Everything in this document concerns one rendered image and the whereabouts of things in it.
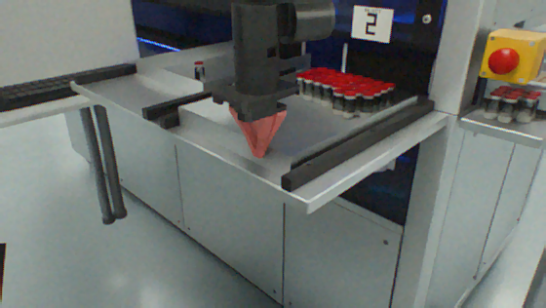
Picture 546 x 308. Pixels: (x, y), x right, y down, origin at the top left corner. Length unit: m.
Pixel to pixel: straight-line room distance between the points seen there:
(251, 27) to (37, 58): 0.93
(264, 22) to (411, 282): 0.73
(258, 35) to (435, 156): 0.49
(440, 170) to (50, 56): 1.06
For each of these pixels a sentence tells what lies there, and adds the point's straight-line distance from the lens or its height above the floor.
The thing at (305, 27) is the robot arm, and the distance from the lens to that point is 0.52.
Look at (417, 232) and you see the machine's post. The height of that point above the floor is 0.61.
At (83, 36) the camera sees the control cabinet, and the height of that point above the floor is 0.91.
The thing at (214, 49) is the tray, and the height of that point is 0.90.
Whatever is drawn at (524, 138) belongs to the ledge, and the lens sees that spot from 0.80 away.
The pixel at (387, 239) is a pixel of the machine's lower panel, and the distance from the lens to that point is 1.02.
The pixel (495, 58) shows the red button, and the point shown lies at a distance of 0.74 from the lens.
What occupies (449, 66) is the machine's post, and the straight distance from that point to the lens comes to 0.81.
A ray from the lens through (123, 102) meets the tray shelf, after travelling 0.87.
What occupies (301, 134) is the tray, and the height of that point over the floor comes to 0.88.
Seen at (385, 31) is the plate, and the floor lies 1.01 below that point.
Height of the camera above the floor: 1.16
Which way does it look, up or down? 27 degrees down
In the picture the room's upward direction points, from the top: straight up
